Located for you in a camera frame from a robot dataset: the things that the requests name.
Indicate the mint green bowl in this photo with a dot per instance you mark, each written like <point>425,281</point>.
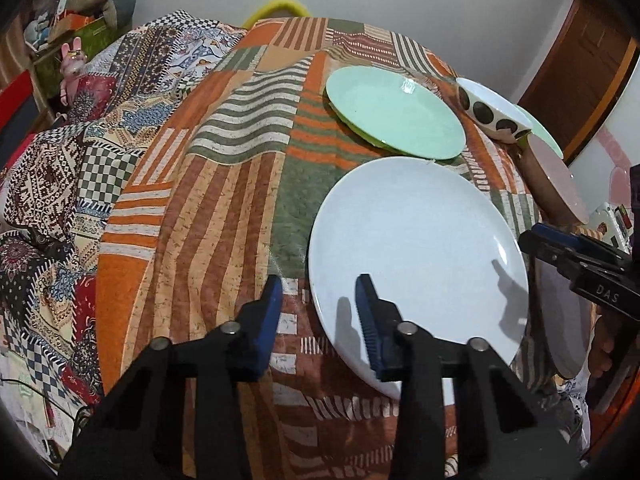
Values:
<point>540,130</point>

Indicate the striped orange patchwork tablecloth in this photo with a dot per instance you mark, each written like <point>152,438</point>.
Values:
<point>226,194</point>

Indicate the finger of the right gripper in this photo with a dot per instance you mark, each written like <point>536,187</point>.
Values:
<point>581,243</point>
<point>566,261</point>

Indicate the pink bunny toy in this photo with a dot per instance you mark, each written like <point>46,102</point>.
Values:
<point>72,66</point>

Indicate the pink bowl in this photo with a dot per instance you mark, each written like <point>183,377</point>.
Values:
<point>551,182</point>

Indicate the white plate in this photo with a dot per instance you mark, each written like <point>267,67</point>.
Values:
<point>432,243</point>

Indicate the yellow foam tube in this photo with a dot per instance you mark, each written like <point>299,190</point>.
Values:
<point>277,9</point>

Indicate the white bowl black dots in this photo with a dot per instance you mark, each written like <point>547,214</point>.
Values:
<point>499,118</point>

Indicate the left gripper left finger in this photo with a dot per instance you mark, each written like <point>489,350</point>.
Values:
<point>136,431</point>

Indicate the red and blue boxes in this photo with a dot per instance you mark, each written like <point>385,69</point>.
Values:
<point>19,112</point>

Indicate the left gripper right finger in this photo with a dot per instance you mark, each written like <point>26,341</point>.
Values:
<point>502,433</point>

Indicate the person right hand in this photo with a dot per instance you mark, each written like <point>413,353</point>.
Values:
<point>602,343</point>

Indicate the patterned patchwork quilt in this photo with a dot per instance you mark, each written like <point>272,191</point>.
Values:
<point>55,203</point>

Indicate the brown wooden door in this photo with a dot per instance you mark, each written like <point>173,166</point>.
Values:
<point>582,76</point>

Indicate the mint green plate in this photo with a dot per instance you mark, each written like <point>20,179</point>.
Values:
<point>394,111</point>

